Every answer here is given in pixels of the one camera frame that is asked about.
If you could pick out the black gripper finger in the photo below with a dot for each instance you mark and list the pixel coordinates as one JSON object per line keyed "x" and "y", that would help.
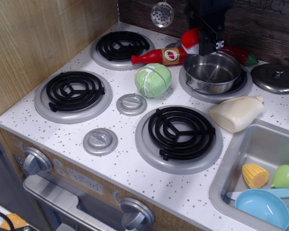
{"x": 210, "y": 41}

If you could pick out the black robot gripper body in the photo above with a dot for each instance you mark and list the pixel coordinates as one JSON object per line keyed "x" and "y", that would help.
{"x": 207, "y": 14}

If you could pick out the small steel pan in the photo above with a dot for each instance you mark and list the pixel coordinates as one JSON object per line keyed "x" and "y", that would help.
{"x": 214, "y": 73}

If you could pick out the back silver stovetop knob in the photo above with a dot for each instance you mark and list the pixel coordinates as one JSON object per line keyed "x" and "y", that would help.
{"x": 177, "y": 44}

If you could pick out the silver stovetop knob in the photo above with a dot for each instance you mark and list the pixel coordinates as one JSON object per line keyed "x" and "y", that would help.
{"x": 100, "y": 142}
{"x": 177, "y": 44}
{"x": 131, "y": 104}

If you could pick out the red toy ketchup bottle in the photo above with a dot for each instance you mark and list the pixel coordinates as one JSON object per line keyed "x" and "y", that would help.
{"x": 166, "y": 56}

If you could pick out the red toy chili pepper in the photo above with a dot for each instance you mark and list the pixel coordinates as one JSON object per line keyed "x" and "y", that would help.
{"x": 243, "y": 56}

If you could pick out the hanging steel skimmer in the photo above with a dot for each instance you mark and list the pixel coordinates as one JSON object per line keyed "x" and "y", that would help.
{"x": 162, "y": 14}

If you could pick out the green toy cabbage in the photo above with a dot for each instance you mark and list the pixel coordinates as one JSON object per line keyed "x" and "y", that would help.
{"x": 153, "y": 80}

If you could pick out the cream toy mayonnaise bottle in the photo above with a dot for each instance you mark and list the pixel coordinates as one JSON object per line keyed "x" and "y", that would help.
{"x": 236, "y": 114}

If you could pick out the steel pot lid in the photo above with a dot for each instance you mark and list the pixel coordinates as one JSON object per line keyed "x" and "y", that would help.
{"x": 273, "y": 78}

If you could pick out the back left black burner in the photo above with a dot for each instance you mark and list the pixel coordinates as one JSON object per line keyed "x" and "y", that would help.
{"x": 114, "y": 50}

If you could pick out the black burner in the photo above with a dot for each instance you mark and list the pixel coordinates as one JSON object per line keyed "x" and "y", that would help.
{"x": 73, "y": 97}
{"x": 178, "y": 140}
{"x": 114, "y": 50}

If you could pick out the upper silver stovetop knob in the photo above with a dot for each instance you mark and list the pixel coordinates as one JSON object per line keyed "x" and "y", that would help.
{"x": 131, "y": 104}

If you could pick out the front right black burner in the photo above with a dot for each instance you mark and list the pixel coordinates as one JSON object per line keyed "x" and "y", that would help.
{"x": 178, "y": 140}

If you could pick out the steel sink basin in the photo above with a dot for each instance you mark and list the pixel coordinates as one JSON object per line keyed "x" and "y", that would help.
{"x": 260, "y": 143}

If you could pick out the yellow toy corn cob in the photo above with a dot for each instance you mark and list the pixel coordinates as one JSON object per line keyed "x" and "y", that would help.
{"x": 254, "y": 175}

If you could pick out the front left black burner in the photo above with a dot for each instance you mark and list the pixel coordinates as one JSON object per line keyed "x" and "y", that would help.
{"x": 73, "y": 97}

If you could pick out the lower silver stovetop knob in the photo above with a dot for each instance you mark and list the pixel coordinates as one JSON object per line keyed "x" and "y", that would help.
{"x": 100, "y": 142}

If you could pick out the green toy pear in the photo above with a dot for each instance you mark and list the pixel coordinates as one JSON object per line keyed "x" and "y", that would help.
{"x": 281, "y": 177}

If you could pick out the light blue toy ladle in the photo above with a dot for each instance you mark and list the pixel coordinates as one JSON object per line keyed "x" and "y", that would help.
{"x": 265, "y": 204}

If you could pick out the right silver oven knob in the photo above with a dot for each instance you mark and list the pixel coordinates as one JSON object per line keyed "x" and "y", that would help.
{"x": 136, "y": 215}

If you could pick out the silver oven knob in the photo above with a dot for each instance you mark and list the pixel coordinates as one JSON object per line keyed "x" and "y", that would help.
{"x": 136, "y": 215}
{"x": 35, "y": 161}

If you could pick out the left silver oven knob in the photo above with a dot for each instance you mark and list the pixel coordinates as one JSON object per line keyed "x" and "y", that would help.
{"x": 35, "y": 161}

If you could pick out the orange toy object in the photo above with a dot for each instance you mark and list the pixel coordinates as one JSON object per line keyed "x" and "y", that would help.
{"x": 16, "y": 220}

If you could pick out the silver oven door handle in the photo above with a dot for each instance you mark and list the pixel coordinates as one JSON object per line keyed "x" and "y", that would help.
{"x": 73, "y": 207}

